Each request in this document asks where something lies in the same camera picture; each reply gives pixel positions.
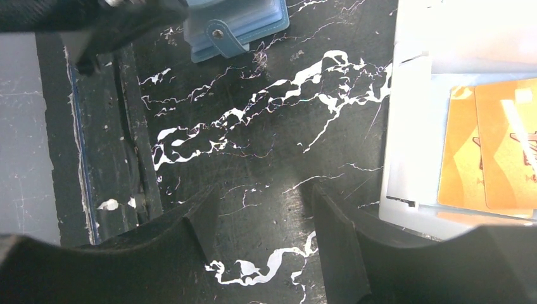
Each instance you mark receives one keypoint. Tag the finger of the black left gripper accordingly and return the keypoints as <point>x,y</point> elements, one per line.
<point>91,28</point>

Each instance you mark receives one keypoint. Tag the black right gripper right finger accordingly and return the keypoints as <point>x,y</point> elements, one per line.
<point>367,260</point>

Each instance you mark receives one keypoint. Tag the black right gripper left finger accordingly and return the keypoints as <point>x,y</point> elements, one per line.
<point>161,261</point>

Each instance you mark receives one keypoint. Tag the blue leather card holder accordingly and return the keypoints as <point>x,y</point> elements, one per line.
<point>226,28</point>

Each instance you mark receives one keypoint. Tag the orange card in tray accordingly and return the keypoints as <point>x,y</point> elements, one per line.
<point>506,115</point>
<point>461,181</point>

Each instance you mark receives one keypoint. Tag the white divided plastic tray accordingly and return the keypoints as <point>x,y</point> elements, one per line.
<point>440,45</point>

